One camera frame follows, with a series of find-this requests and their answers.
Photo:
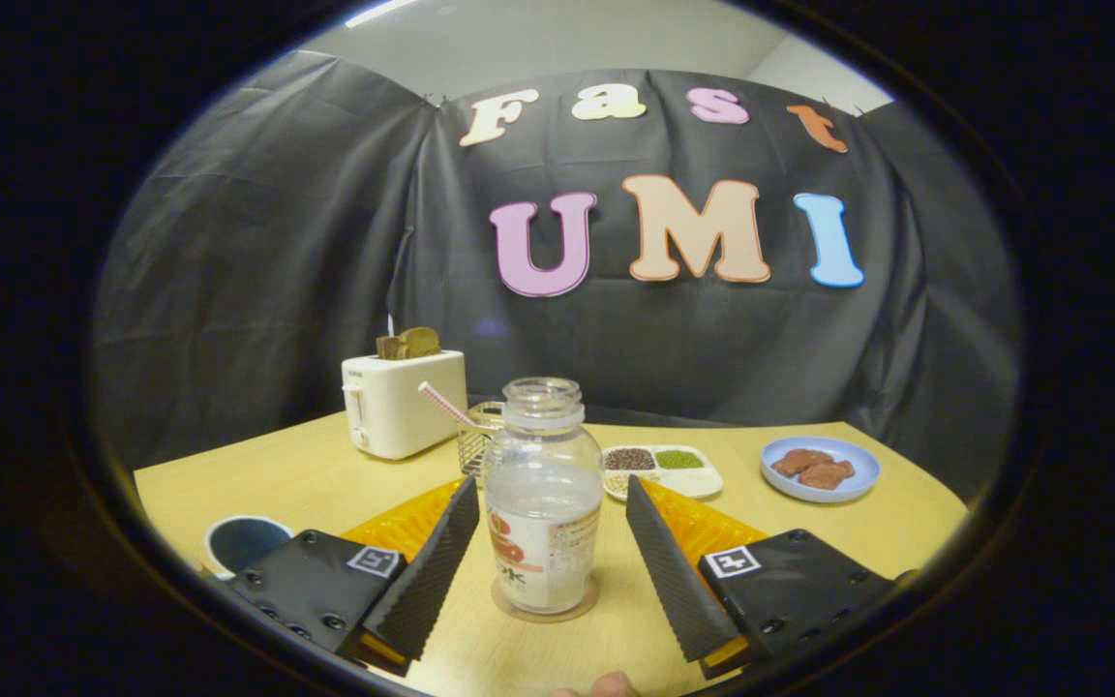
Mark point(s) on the white divided grain dish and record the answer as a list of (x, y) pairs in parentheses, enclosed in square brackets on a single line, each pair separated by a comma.
[(698, 479)]

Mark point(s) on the ribbed glass mug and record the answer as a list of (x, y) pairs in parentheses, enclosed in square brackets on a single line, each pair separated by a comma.
[(475, 445)]

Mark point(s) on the brown toast slice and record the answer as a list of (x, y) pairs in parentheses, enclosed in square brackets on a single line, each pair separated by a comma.
[(420, 341), (388, 347)]

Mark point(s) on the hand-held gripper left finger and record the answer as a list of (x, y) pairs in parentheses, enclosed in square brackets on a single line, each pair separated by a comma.
[(432, 581)]

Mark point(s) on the wooden table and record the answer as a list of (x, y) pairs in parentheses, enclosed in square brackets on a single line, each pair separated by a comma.
[(325, 474)]

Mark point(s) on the white toaster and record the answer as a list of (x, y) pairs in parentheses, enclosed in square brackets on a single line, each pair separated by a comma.
[(403, 407)]

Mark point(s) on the blue plate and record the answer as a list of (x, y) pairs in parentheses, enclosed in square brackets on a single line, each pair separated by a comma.
[(862, 465)]

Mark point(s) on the pale blue cup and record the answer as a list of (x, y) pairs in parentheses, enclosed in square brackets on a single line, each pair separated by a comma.
[(243, 542)]

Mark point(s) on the clear juice bottle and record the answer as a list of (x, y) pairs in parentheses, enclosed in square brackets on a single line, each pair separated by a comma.
[(543, 484)]

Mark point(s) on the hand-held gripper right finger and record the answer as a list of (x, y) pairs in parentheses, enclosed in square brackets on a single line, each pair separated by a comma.
[(674, 581)]

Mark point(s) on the black backdrop cloth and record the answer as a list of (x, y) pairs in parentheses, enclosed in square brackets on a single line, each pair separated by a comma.
[(228, 290)]

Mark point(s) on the printed wooden coaster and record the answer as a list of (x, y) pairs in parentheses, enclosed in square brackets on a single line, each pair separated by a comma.
[(590, 598)]

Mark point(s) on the brown meat piece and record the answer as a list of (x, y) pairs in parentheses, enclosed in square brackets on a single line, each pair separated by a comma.
[(801, 461), (828, 475)]

